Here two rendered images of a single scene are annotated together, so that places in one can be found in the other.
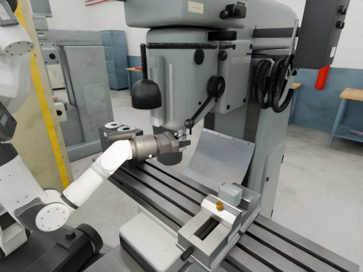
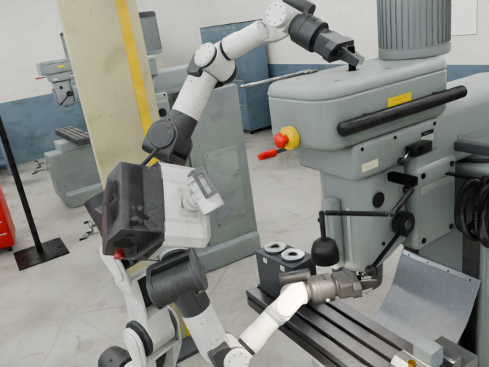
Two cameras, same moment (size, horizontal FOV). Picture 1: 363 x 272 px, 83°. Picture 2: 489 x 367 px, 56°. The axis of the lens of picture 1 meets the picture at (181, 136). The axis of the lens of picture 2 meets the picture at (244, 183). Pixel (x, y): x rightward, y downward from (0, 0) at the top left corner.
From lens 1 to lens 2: 0.75 m
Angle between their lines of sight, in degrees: 18
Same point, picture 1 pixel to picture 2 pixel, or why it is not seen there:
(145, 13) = (320, 163)
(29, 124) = not seen: hidden behind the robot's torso
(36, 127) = not seen: hidden behind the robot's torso
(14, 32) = (213, 200)
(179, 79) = (357, 223)
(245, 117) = (462, 242)
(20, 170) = (213, 315)
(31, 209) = (221, 352)
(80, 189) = (257, 335)
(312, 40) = not seen: outside the picture
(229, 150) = (443, 287)
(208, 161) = (411, 301)
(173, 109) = (352, 252)
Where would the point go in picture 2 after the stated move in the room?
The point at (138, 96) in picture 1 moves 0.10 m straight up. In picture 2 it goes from (318, 255) to (314, 219)
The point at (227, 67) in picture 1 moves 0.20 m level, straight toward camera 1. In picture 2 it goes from (416, 199) to (404, 229)
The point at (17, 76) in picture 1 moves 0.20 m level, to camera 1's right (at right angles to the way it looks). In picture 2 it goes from (205, 228) to (272, 228)
